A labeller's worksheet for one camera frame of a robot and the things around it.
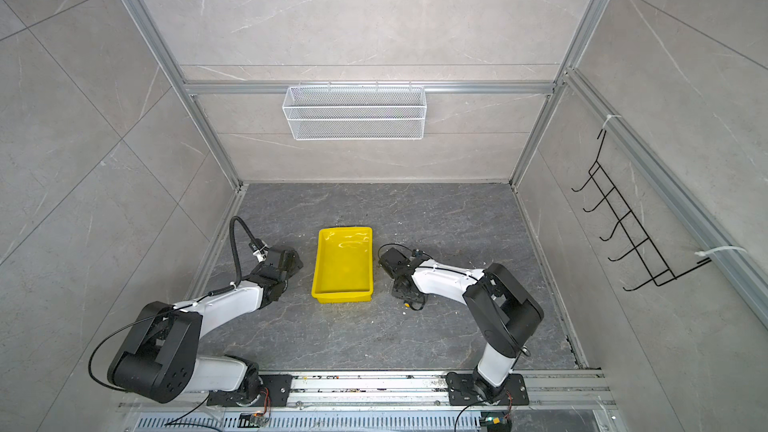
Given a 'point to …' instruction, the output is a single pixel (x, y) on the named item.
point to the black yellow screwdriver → (407, 305)
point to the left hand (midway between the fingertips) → (284, 255)
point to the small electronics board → (255, 419)
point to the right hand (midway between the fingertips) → (406, 289)
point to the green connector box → (495, 421)
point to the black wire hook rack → (627, 221)
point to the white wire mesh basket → (354, 113)
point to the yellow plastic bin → (343, 268)
